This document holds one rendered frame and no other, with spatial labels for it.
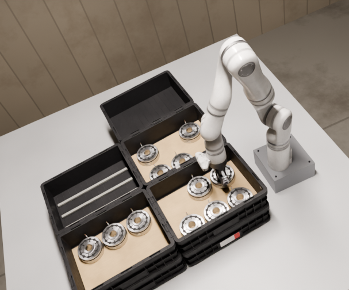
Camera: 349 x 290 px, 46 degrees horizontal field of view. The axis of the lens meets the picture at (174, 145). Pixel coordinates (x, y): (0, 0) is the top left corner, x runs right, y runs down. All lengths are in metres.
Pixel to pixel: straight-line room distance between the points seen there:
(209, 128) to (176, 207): 0.45
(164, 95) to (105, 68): 1.28
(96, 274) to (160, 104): 0.91
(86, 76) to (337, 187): 2.19
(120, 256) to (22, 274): 0.52
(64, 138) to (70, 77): 1.05
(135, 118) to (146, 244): 0.71
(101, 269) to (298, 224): 0.81
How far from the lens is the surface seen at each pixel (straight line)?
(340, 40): 3.68
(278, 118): 1.56
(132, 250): 1.70
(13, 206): 2.28
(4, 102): 3.46
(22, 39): 3.18
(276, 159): 1.74
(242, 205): 1.57
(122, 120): 2.15
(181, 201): 1.75
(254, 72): 1.26
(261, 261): 1.72
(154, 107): 2.14
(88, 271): 1.73
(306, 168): 1.83
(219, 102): 1.35
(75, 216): 1.89
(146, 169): 1.89
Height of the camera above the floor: 2.28
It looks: 48 degrees down
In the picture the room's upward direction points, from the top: 20 degrees counter-clockwise
